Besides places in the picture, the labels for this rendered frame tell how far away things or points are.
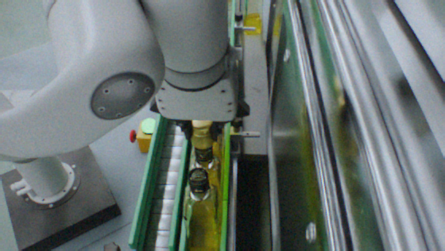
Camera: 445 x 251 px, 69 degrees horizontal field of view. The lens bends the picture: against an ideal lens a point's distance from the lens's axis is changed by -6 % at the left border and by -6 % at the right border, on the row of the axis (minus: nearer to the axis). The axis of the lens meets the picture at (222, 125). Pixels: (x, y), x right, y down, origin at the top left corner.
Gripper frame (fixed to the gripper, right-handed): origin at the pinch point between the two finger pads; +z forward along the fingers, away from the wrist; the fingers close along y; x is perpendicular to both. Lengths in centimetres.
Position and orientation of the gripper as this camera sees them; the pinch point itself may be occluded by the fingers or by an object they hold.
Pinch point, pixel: (202, 125)
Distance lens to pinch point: 50.5
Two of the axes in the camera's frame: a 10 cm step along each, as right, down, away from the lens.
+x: -0.6, 8.9, -4.6
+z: 0.1, 4.6, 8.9
